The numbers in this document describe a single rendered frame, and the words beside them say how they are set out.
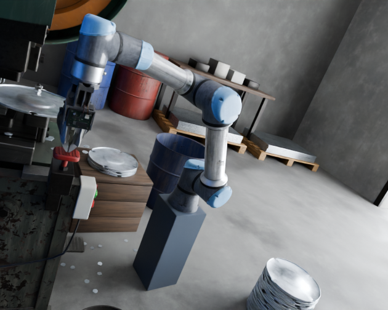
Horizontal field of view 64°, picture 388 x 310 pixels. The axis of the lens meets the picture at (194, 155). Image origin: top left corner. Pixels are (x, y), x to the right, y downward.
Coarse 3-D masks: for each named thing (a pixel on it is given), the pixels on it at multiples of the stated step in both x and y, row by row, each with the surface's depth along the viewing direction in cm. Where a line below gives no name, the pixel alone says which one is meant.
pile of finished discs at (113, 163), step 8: (96, 152) 183; (104, 152) 187; (112, 152) 191; (120, 152) 196; (88, 160) 175; (96, 160) 173; (104, 160) 177; (112, 160) 179; (120, 160) 183; (128, 160) 188; (96, 168) 170; (104, 168) 170; (112, 168) 171; (120, 168) 175; (128, 168) 179; (136, 168) 182; (120, 176) 174; (128, 176) 177
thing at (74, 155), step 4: (56, 148) 87; (60, 148) 88; (56, 152) 85; (60, 152) 86; (64, 152) 86; (72, 152) 88; (76, 152) 89; (56, 156) 84; (60, 156) 84; (64, 156) 85; (68, 156) 85; (72, 156) 86; (76, 156) 87; (64, 160) 85; (68, 160) 85; (72, 160) 86; (76, 160) 86; (64, 164) 88
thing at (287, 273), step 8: (272, 264) 164; (280, 264) 166; (288, 264) 169; (296, 264) 171; (272, 272) 157; (280, 272) 160; (288, 272) 161; (296, 272) 165; (304, 272) 168; (280, 280) 153; (288, 280) 155; (296, 280) 157; (304, 280) 161; (312, 280) 163; (288, 288) 150; (296, 288) 152; (304, 288) 154; (312, 288) 157; (296, 296) 146; (304, 296) 148; (312, 296) 151
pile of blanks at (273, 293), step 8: (264, 272) 160; (264, 280) 156; (272, 280) 151; (256, 288) 162; (264, 288) 155; (272, 288) 151; (280, 288) 148; (256, 296) 159; (264, 296) 154; (272, 296) 151; (280, 296) 148; (288, 296) 146; (248, 304) 165; (256, 304) 158; (264, 304) 154; (272, 304) 151; (280, 304) 148; (288, 304) 147; (296, 304) 146; (304, 304) 146; (312, 304) 148
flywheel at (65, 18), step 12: (60, 0) 129; (72, 0) 131; (84, 0) 131; (96, 0) 131; (108, 0) 132; (60, 12) 129; (72, 12) 130; (84, 12) 131; (96, 12) 133; (60, 24) 130; (72, 24) 131
